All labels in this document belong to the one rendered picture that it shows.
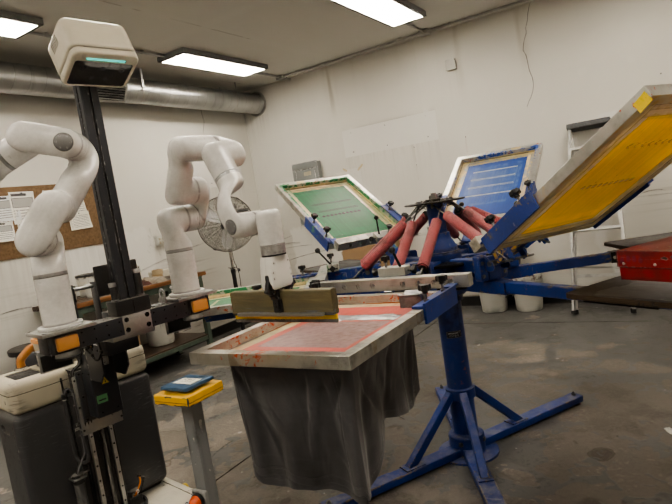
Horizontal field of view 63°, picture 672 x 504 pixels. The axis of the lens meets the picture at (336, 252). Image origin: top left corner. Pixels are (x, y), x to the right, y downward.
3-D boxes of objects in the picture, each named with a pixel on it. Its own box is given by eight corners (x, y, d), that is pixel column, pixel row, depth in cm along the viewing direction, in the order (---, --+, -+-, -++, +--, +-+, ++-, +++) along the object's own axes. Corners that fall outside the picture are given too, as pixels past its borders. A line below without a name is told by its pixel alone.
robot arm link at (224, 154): (172, 146, 182) (209, 145, 193) (199, 199, 177) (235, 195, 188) (193, 114, 171) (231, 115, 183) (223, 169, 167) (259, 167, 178)
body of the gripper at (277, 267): (274, 249, 171) (279, 284, 172) (252, 254, 162) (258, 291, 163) (293, 247, 167) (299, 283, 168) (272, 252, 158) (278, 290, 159)
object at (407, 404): (372, 501, 157) (350, 357, 153) (361, 499, 159) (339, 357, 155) (432, 431, 196) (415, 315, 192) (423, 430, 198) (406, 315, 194)
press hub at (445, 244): (495, 475, 260) (457, 189, 247) (419, 464, 280) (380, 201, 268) (516, 438, 292) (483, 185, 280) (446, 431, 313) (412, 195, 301)
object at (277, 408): (369, 507, 155) (346, 360, 151) (248, 485, 179) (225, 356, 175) (374, 502, 158) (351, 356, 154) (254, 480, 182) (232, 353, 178)
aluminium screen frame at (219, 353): (351, 370, 140) (349, 356, 140) (190, 364, 172) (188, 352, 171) (455, 299, 207) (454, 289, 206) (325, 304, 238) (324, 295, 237)
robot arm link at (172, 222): (158, 254, 196) (149, 210, 194) (189, 248, 206) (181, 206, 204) (173, 253, 189) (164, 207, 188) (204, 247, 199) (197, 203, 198)
